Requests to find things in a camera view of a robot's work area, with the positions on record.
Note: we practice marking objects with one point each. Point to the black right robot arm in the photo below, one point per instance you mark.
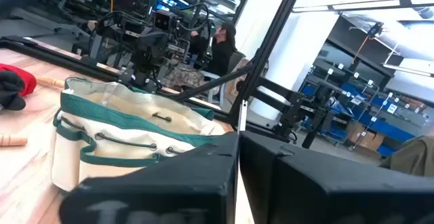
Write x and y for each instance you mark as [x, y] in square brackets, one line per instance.
[190, 30]

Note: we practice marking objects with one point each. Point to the red and black gardening glove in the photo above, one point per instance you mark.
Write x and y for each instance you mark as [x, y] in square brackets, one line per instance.
[13, 88]

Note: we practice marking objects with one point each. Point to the olive green fabric seat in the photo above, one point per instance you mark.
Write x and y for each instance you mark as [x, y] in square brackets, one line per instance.
[413, 156]

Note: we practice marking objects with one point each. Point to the blue shelf rack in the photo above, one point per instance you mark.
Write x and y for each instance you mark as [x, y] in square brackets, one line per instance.
[390, 125]

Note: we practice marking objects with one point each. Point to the person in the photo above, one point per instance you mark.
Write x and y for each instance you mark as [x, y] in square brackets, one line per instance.
[220, 54]

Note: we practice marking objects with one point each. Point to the brown cardboard box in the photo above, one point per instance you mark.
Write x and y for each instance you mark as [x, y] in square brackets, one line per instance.
[366, 139]

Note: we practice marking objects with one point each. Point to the black equipment mount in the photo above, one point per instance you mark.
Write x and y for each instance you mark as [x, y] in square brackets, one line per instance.
[291, 108]

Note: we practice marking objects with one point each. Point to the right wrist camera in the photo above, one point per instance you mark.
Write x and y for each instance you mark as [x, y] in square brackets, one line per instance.
[164, 21]

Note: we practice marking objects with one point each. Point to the white column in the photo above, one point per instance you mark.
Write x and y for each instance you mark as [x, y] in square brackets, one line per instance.
[298, 54]

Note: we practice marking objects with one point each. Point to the gray office chair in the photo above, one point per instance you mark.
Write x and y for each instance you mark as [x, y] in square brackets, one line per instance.
[237, 59]

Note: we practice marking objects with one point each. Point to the cream and green gardening bag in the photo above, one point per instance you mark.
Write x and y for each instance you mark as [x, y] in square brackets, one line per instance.
[135, 112]

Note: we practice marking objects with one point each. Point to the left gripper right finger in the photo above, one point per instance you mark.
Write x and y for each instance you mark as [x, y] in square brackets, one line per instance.
[339, 193]

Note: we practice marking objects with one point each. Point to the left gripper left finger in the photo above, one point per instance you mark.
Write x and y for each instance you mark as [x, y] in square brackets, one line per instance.
[162, 183]

